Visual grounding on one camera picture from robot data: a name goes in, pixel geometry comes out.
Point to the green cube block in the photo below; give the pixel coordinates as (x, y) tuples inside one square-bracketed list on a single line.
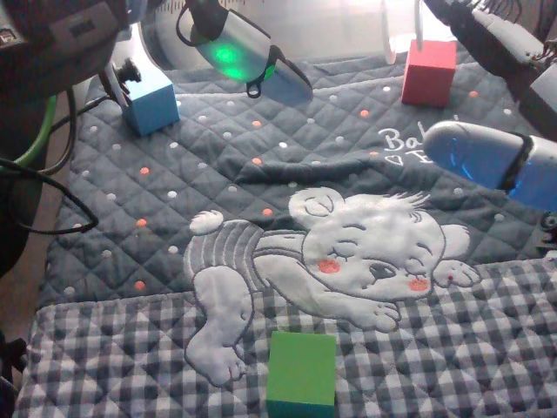
[(300, 370)]

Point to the blue cube block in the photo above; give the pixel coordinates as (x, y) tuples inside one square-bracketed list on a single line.
[(150, 109)]

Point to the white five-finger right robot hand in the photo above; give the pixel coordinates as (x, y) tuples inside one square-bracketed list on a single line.
[(474, 152)]

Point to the grey quilt with bear print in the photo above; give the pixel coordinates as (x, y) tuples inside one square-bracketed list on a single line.
[(174, 183)]

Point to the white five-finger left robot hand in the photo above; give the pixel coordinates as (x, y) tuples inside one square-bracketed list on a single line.
[(235, 48)]

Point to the black stand clamp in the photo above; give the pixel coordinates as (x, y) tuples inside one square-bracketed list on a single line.
[(8, 366)]

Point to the red cube block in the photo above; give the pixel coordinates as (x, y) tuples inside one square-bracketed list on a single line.
[(428, 74)]

